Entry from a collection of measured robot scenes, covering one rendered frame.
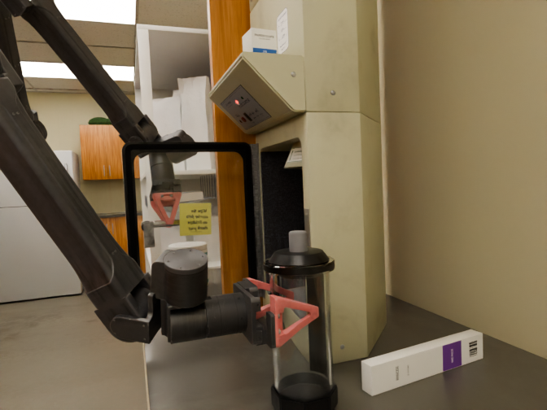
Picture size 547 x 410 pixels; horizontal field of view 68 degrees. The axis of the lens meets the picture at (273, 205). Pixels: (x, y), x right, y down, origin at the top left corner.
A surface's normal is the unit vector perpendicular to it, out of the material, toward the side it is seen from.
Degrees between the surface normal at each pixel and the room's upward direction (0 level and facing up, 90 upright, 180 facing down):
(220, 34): 90
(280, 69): 90
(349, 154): 90
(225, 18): 90
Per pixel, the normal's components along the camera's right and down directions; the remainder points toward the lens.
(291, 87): 0.33, 0.04
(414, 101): -0.94, 0.06
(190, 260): 0.07, -0.92
